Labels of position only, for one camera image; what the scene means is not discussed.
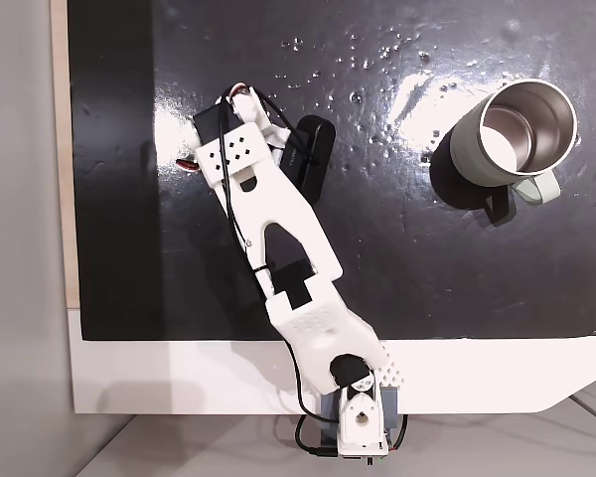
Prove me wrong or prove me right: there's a black glossy table mat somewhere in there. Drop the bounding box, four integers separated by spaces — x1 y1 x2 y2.
67 0 596 343

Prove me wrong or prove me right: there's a black oval camera box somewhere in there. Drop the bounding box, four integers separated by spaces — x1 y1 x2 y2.
277 114 337 204

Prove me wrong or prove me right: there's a black camera cable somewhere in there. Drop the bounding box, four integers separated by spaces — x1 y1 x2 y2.
250 90 307 153

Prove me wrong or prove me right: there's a grey-green steel mug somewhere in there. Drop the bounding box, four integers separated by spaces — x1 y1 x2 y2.
446 79 580 206

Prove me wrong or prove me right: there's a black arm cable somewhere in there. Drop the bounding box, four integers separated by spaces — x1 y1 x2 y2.
215 94 340 457

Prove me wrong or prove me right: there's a grey base clamp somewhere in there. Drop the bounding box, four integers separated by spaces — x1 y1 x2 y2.
320 386 404 449

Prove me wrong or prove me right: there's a light wooden board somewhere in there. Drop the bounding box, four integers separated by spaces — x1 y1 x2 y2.
51 0 82 312

